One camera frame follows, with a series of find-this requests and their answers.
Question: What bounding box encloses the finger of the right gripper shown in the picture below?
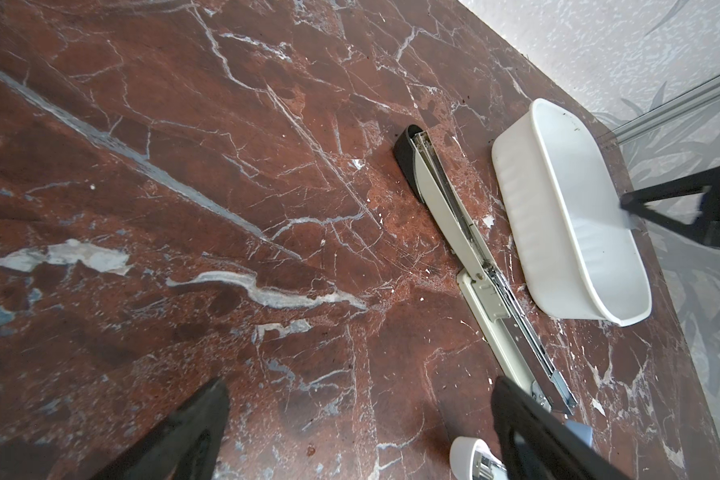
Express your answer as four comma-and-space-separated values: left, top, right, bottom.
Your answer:
620, 166, 720, 249

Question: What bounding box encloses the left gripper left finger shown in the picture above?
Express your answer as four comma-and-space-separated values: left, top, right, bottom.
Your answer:
94, 377, 230, 479

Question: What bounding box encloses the white oval tray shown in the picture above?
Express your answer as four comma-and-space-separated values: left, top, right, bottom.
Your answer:
491, 99, 652, 327

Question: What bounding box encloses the small white stapler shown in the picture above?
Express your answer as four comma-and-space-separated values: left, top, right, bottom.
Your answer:
449, 436, 509, 480

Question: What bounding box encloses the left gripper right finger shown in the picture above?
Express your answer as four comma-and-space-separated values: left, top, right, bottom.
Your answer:
491, 376, 627, 480

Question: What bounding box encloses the large beige black stapler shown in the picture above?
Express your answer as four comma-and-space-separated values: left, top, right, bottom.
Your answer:
393, 124, 578, 415

